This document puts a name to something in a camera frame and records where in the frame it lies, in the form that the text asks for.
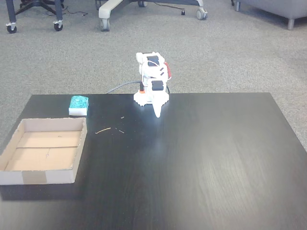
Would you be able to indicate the dark cart frame with casters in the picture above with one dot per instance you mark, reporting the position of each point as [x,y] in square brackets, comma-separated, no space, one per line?
[58,16]

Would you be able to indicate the green block white base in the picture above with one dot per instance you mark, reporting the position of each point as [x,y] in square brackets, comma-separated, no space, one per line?
[79,105]

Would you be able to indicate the long thin cardboard scrap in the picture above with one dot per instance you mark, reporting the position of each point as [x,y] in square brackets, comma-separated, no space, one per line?
[103,130]

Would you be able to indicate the light grey chair base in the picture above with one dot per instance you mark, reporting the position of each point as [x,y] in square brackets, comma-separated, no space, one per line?
[108,10]

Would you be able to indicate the grey sofa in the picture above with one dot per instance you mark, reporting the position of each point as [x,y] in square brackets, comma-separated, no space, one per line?
[275,7]

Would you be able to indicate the black office chair base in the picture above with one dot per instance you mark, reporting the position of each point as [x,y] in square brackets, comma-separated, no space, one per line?
[44,4]

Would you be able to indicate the shallow cardboard box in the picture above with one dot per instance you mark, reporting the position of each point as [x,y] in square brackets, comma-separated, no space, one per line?
[45,153]

